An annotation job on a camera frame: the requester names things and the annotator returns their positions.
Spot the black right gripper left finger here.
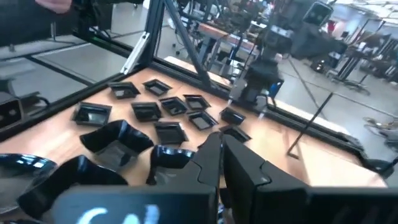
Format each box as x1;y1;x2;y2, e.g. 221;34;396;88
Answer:
51;131;223;224

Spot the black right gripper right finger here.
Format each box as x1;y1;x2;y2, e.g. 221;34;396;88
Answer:
222;134;398;224

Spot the black metal wooden rack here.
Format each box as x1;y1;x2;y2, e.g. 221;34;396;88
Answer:
285;92;334;160

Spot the wooden-top workbench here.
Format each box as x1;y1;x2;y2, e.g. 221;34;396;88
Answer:
195;21;259;72

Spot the person's hand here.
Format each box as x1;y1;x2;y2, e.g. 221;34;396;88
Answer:
34;0;73;14

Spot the black diagonal frame strut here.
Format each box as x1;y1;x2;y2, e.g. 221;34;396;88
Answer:
163;0;214;90

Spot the silver corner bracket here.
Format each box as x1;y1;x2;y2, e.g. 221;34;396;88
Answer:
120;30;150;75

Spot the black upright frame post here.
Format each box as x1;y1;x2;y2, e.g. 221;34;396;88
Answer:
138;0;165;68

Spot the black table-level camera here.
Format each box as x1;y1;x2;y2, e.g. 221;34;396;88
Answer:
0;91;25;129

